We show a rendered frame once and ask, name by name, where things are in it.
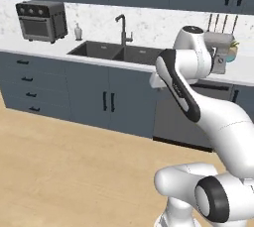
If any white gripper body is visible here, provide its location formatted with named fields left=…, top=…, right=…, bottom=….
left=149, top=70, right=167, bottom=90

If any grey dishwasher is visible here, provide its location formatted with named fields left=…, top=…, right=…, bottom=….
left=152, top=81, right=234, bottom=154

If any blue-grey cupboard door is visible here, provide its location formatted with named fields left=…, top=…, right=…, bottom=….
left=107, top=66, right=159, bottom=140
left=229, top=84, right=254, bottom=124
left=64, top=61, right=111, bottom=130

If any dark grey double sink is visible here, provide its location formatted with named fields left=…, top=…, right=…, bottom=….
left=66, top=40, right=166, bottom=66

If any dark grey sink tap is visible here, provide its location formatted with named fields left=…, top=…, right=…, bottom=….
left=114, top=13, right=134, bottom=48

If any teal pot with plant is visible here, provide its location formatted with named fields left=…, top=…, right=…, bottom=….
left=226, top=40, right=241, bottom=63

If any clear soap dispenser bottle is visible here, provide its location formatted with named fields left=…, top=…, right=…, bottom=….
left=73, top=22, right=83, bottom=42

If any blue-grey drawer front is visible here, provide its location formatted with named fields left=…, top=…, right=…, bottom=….
left=2, top=96, right=72, bottom=122
left=0, top=66, right=69, bottom=92
left=0, top=81, right=70, bottom=107
left=0, top=51, right=67, bottom=76

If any black countertop toaster oven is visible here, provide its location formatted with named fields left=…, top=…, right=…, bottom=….
left=15, top=0, right=69, bottom=45

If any black cupboard door handle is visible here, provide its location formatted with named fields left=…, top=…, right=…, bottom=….
left=102, top=90, right=108, bottom=113
left=110, top=92, right=116, bottom=114
left=231, top=88, right=240, bottom=104

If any black dishwasher handle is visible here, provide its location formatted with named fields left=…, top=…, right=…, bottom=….
left=190, top=82, right=232, bottom=92

